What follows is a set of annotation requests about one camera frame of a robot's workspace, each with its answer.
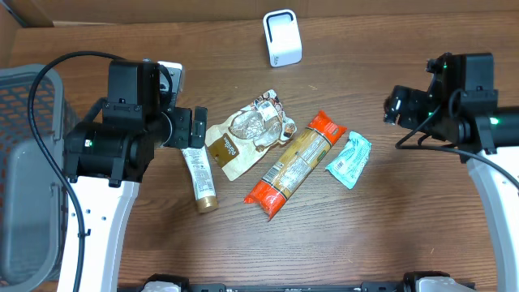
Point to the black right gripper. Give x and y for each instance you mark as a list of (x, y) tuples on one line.
[(412, 100)]

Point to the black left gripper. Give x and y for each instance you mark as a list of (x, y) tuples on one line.
[(186, 137)]

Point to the white shampoo tube gold cap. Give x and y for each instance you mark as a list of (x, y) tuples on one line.
[(201, 177)]

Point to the teal wipes packet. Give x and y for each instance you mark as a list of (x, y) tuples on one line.
[(349, 164)]

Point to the orange spaghetti package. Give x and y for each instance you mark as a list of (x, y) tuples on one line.
[(282, 180)]

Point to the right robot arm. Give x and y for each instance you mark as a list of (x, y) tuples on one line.
[(459, 113)]

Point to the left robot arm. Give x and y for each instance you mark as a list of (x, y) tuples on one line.
[(105, 163)]

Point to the white barcode scanner stand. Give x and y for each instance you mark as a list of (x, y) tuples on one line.
[(282, 37)]

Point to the beige cookie pouch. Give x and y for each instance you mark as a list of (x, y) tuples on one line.
[(246, 136)]

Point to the grey plastic shopping basket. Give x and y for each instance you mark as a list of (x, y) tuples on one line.
[(33, 202)]

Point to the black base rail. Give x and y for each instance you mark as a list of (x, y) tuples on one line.
[(367, 286)]

